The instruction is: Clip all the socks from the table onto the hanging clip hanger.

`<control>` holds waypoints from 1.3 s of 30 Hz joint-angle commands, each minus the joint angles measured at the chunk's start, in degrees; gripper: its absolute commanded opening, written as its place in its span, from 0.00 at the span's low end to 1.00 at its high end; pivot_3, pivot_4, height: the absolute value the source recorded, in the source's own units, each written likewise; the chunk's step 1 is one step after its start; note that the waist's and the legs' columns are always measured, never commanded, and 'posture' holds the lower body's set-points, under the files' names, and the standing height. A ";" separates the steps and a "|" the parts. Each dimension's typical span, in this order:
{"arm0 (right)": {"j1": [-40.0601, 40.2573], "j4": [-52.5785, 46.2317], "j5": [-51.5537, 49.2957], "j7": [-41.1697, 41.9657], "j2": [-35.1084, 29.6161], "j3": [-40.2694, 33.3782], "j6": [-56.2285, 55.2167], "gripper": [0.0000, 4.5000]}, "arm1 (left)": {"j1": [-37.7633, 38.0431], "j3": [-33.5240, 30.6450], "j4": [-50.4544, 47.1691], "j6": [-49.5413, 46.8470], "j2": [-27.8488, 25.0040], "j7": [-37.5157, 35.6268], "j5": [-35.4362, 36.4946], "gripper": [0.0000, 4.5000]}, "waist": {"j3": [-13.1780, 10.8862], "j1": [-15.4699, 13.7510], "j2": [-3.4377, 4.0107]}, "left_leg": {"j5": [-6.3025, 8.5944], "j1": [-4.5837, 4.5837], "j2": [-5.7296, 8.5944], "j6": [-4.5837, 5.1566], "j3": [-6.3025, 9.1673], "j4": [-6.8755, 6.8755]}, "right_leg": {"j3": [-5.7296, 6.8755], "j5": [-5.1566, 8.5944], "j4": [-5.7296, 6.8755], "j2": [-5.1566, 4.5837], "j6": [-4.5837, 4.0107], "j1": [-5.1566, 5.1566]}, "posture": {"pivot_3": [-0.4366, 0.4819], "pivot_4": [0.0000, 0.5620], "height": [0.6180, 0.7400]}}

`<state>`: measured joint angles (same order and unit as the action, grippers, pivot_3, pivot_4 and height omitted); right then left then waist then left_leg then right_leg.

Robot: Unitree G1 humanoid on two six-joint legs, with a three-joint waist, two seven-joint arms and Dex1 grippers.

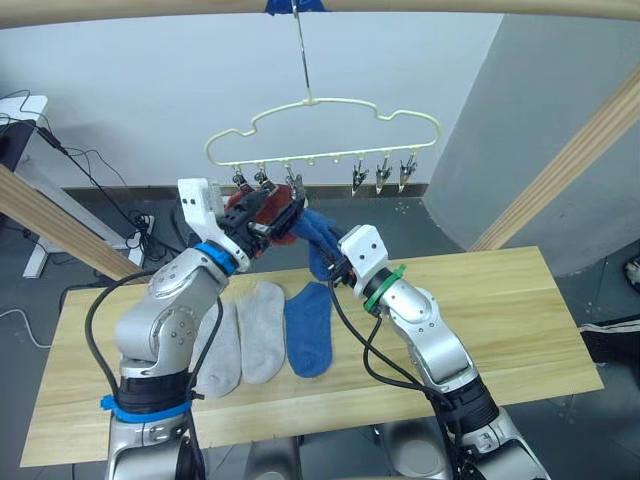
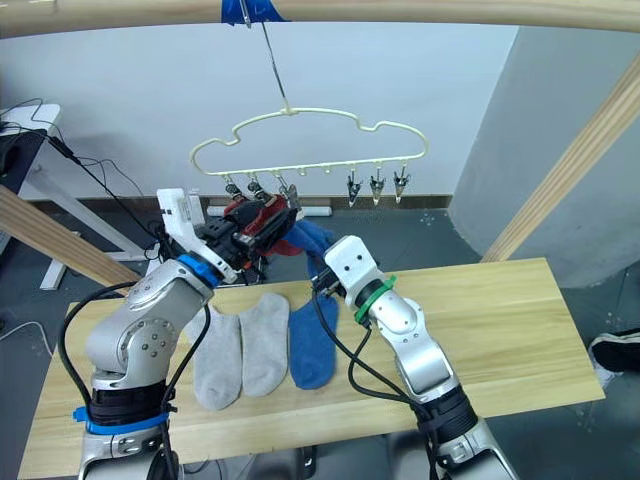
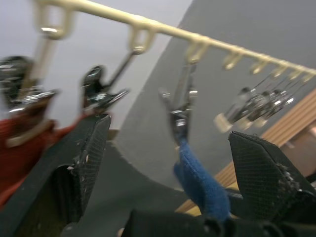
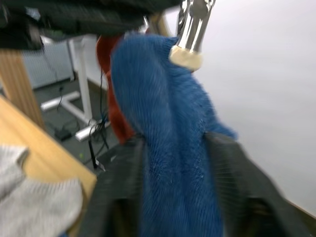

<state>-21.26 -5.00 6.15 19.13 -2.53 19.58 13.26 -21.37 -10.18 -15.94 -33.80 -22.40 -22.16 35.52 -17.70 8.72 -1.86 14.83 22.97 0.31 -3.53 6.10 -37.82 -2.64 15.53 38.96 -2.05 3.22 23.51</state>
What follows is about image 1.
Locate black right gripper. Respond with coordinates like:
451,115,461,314
327,254,359,287

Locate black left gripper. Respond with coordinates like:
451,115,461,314
217,187,307,259

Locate red fuzzy sock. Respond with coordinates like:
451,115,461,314
222,183,302,247

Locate blue sock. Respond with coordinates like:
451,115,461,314
289,209,347,282
283,281,335,379

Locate cream plastic clip hanger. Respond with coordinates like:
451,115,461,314
203,96,442,170

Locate metal hanger hook rod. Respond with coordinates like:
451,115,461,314
291,5,314,101

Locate green zip tie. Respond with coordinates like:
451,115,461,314
363,264,409,315

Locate blue tape wrist band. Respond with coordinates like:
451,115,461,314
193,241,237,275

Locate grey sock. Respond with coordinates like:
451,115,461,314
192,299,244,400
235,280,287,385

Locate white power strip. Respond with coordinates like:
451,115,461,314
124,213,154,250

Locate grey rounded robot part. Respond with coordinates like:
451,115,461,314
382,418,454,480
243,437,304,480

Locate blue tape on beam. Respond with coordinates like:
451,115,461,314
263,0,333,17

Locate white desk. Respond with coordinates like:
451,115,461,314
0,94,146,279

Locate black bag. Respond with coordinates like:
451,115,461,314
577,319,640,367

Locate black and white shoe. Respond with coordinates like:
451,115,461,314
623,253,640,290

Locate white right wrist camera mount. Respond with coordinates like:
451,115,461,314
338,225,391,297

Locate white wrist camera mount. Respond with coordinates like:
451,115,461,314
338,225,391,297
177,177,251,274

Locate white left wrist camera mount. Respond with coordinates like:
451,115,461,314
177,177,251,274

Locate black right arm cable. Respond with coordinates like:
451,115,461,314
327,277,466,451

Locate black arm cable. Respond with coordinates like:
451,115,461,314
327,277,466,451
84,269,224,411

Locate black desk cables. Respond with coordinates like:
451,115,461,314
0,89,174,264

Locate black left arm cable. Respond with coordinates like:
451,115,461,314
84,269,224,411

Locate slanted wooden frame beam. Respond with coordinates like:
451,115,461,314
467,64,640,254
0,164,147,287

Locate horizontal wooden frame beam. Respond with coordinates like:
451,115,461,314
0,0,640,32

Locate white floor cable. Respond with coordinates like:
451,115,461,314
0,308,52,349

